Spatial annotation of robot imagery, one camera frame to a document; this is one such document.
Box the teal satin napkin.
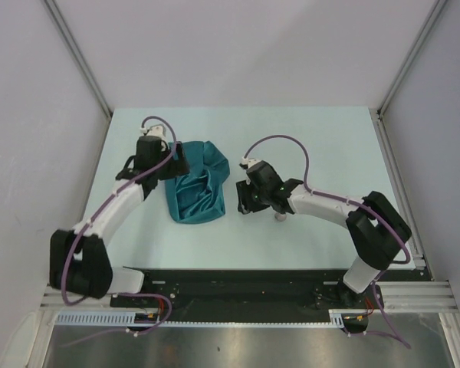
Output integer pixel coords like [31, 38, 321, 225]
[165, 141, 230, 225]

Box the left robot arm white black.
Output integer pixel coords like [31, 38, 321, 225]
[49, 135, 189, 307]

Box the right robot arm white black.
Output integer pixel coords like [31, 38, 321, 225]
[236, 159, 412, 307]

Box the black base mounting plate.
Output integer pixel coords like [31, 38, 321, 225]
[63, 268, 432, 338]

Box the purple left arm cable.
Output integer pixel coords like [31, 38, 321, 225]
[59, 116, 177, 342]

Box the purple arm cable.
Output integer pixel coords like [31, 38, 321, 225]
[243, 134, 411, 350]
[59, 116, 177, 342]

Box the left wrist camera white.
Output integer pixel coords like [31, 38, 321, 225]
[140, 124, 166, 140]

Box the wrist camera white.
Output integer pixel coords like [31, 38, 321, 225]
[239, 157, 261, 170]
[140, 124, 166, 140]

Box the wooden handled metal spoon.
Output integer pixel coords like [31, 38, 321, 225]
[274, 212, 287, 222]

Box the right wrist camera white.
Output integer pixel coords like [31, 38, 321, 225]
[239, 157, 261, 170]

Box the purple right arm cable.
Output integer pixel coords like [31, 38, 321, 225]
[243, 134, 411, 350]

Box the white slotted cable duct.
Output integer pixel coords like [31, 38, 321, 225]
[55, 311, 344, 329]

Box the right aluminium side rail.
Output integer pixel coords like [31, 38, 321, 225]
[370, 109, 429, 269]

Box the left aluminium corner post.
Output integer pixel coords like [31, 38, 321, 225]
[41, 0, 113, 121]

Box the aluminium corner post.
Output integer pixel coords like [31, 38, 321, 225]
[41, 0, 113, 121]
[376, 0, 450, 119]

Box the right aluminium corner post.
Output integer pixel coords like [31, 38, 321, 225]
[376, 0, 450, 119]

